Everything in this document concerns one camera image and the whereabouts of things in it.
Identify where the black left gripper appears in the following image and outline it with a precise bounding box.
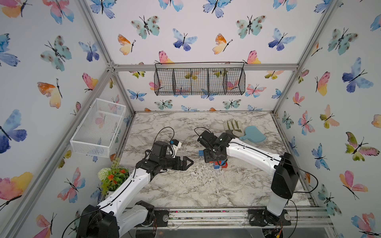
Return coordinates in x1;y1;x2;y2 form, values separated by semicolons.
159;155;193;171

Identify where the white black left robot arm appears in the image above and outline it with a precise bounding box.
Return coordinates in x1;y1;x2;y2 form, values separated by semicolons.
76;141;194;238

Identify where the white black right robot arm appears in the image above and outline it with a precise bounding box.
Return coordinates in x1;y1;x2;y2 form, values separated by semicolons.
197;131;299;218

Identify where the grey white work glove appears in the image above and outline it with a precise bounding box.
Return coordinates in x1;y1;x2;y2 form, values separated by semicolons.
223;119;245;137

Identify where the potted artificial flower plant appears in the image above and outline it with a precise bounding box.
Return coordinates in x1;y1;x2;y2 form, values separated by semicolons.
97;158;130;196

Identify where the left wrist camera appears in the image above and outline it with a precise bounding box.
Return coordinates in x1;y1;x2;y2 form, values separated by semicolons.
170;139;182;158

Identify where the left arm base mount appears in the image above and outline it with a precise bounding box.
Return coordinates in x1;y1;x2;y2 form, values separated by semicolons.
135;208;169;228

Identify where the aluminium front rail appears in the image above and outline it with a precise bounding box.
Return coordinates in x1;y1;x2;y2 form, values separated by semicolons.
84;206;334;230

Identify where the black wire wall basket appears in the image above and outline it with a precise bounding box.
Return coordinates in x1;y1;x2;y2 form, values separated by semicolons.
150;62;246;96

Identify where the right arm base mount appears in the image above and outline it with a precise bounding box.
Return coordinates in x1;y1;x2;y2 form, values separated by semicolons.
248;208;291;227

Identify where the white mesh wall basket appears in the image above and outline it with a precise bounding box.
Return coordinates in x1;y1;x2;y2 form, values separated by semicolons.
70;98;126;158

